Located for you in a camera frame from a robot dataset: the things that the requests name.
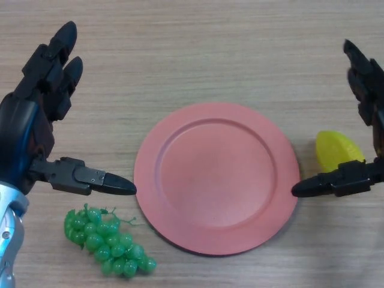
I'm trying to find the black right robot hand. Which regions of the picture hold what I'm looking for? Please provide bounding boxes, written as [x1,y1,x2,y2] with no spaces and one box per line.
[291,38,384,199]

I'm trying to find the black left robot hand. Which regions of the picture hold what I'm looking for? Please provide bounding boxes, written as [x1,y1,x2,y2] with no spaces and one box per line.
[0,20,138,197]

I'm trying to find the yellow starfruit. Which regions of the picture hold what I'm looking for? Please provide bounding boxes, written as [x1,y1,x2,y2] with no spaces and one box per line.
[316,130,366,173]

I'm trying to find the pink round plate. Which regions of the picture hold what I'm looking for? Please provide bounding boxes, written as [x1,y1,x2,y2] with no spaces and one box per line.
[133,103,301,257]

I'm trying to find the green grape bunch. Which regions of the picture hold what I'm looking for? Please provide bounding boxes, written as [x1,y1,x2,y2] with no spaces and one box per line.
[64,203,158,278]

